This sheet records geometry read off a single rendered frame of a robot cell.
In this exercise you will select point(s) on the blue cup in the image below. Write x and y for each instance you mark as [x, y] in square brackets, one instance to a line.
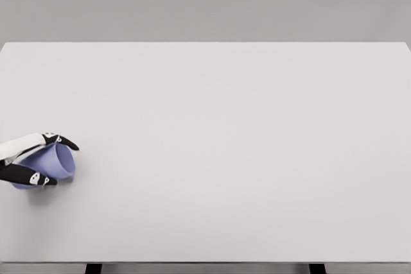
[53, 163]

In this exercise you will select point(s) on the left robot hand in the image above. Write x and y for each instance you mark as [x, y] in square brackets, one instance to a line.
[19, 145]

